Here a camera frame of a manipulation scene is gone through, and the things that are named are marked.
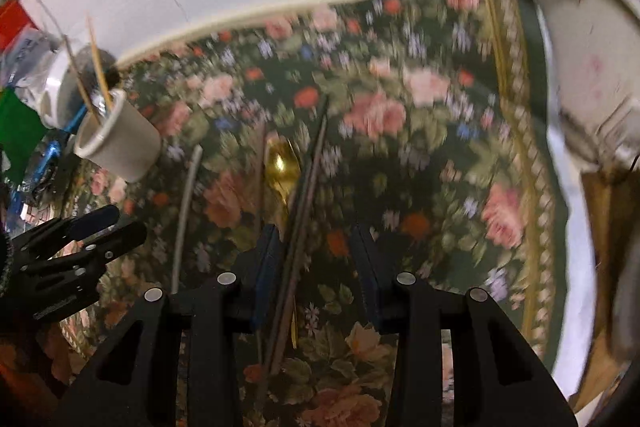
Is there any white chopstick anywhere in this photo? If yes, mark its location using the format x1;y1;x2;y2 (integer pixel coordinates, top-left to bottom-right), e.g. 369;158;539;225
170;144;203;295

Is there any brown-purple chopstick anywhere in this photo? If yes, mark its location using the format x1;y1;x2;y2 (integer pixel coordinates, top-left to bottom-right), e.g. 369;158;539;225
267;116;328;376

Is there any yellow chopstick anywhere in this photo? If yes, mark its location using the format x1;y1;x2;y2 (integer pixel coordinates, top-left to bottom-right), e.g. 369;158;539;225
86;15;113;113

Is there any brown wooden chopstick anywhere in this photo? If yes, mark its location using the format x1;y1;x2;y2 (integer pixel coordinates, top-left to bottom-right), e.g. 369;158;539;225
35;0;104;126

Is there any gold spoon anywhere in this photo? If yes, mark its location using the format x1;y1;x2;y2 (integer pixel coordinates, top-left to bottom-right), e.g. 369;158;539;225
265;138;302;348

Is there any mauve chopstick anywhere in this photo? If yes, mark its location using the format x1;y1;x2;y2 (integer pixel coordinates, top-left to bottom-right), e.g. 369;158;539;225
253;119;267;365

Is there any green box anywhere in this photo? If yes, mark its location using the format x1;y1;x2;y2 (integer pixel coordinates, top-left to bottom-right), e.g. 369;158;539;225
1;89;48;185

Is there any white ceramic utensil cup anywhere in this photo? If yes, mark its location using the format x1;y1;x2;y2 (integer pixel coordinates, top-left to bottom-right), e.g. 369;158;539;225
74;89;162;183

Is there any white appliance lid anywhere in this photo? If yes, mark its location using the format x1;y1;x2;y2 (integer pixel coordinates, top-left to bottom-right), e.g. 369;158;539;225
38;44;100;129

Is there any floral green table mat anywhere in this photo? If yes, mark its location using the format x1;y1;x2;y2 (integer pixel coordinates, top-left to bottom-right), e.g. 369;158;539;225
62;0;567;426

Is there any red box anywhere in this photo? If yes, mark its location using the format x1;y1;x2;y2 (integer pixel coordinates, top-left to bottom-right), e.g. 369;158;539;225
0;0;37;52

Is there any white rice cooker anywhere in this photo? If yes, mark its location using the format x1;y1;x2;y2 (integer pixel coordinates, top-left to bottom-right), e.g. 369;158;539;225
536;0;639;169

